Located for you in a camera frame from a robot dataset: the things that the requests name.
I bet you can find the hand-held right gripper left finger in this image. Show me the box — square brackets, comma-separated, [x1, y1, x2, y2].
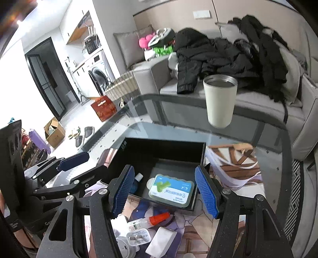
[36, 165, 136, 258]

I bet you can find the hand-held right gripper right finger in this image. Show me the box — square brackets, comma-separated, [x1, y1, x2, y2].
[194, 165, 294, 258]

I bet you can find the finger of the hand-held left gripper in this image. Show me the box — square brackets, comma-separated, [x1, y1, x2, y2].
[32, 166, 113, 199]
[24, 152, 90, 185]

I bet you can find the white bottle orange cap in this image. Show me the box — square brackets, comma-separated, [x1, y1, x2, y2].
[127, 212, 171, 232]

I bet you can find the black storage box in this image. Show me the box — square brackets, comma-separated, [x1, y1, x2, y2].
[104, 138, 207, 212]

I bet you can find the small blue bottle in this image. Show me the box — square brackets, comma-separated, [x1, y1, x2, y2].
[130, 173, 144, 195]

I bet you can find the shoe rack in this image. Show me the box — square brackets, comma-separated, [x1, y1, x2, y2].
[20, 128, 43, 171]

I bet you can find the cardboard box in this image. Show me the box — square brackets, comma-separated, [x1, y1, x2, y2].
[44, 118, 66, 149]

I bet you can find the white case green label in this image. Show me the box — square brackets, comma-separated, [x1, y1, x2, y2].
[148, 174, 195, 206]

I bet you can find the printed table mat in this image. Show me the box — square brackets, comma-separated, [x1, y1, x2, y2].
[83, 142, 265, 258]

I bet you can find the purple bag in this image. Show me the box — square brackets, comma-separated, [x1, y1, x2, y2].
[28, 128, 51, 154]

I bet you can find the white charger adapter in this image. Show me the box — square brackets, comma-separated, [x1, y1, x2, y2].
[127, 229, 152, 247]

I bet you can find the white round device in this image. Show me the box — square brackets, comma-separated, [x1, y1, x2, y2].
[115, 236, 136, 258]

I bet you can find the red box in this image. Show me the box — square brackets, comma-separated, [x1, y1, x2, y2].
[91, 95, 117, 122]

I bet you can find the white rectangular box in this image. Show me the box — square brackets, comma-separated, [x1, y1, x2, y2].
[145, 226, 178, 258]

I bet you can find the wicker basket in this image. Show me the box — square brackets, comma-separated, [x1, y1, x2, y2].
[104, 71, 140, 101]

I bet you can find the white cup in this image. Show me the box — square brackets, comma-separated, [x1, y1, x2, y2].
[203, 75, 238, 129]

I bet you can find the patterned rug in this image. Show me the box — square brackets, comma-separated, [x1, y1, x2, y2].
[289, 159, 305, 244]

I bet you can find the black framed door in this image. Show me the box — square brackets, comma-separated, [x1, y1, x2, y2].
[24, 37, 67, 122]

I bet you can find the white washing machine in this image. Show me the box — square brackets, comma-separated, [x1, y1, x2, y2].
[83, 48, 115, 98]

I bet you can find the grey sofa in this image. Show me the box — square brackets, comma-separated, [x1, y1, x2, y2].
[132, 25, 318, 162]

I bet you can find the black microwave oven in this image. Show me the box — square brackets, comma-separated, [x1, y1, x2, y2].
[84, 35, 101, 54]

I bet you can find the grey pillow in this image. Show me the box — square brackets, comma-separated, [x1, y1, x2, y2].
[113, 25, 154, 70]

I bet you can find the white cloth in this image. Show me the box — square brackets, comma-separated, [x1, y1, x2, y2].
[168, 52, 179, 72]

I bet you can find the pink plush toy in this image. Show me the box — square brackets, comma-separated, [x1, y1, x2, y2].
[138, 33, 156, 49]

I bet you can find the black puffer jacket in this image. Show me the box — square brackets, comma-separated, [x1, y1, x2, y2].
[174, 28, 251, 95]

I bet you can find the green bag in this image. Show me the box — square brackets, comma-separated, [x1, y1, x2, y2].
[153, 46, 173, 55]

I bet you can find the grey cushion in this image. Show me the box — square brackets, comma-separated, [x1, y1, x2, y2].
[286, 45, 308, 107]

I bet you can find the black and white bag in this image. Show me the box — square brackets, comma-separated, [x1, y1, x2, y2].
[149, 28, 175, 47]

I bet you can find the black clothes pile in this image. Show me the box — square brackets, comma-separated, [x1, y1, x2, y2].
[229, 15, 290, 103]

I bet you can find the white wall switch plate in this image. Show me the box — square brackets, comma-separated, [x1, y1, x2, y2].
[194, 10, 211, 20]

